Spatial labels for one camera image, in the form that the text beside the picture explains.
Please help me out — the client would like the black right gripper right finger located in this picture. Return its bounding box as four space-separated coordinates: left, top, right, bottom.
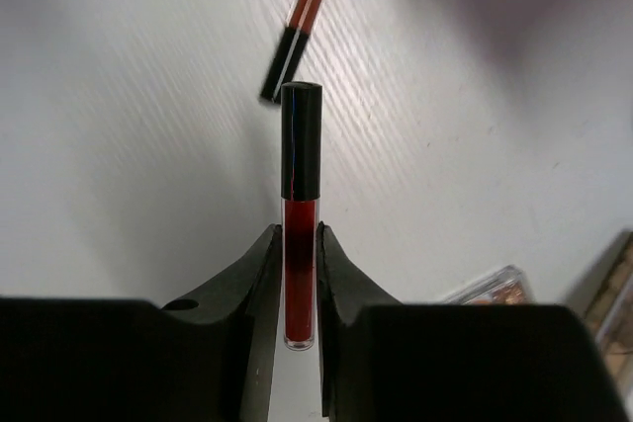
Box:
316 225 627 421

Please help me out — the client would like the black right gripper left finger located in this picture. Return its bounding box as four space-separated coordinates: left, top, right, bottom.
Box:
1 225 281 421

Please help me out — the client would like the clear case blush compact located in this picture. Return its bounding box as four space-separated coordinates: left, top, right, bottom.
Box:
444 266 533 305

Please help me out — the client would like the dark red lip gloss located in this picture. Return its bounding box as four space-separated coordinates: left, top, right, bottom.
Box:
281 82 322 351

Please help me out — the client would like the orange lip gloss tube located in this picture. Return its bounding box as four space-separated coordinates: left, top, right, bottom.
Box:
259 0 322 104

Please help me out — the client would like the long brown eyeshadow palette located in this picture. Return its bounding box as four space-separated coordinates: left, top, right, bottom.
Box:
584 232 632 401

